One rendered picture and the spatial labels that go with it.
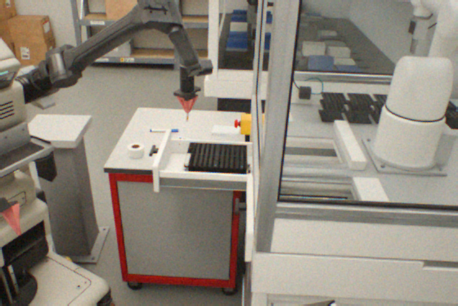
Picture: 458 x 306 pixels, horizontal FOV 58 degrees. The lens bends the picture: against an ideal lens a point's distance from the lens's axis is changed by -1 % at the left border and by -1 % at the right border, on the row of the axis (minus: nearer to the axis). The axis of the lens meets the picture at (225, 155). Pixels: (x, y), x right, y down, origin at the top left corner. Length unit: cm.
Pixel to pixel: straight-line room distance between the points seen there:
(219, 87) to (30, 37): 381
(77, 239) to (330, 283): 159
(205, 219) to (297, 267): 83
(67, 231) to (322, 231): 164
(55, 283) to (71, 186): 49
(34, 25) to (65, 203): 370
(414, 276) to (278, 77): 64
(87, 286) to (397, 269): 128
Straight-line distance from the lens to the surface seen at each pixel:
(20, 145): 140
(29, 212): 152
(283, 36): 80
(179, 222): 187
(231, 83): 226
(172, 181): 145
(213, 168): 145
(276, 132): 87
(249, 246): 116
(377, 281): 117
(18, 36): 581
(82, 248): 245
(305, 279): 113
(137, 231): 195
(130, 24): 119
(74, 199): 224
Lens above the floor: 166
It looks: 30 degrees down
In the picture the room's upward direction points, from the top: 2 degrees clockwise
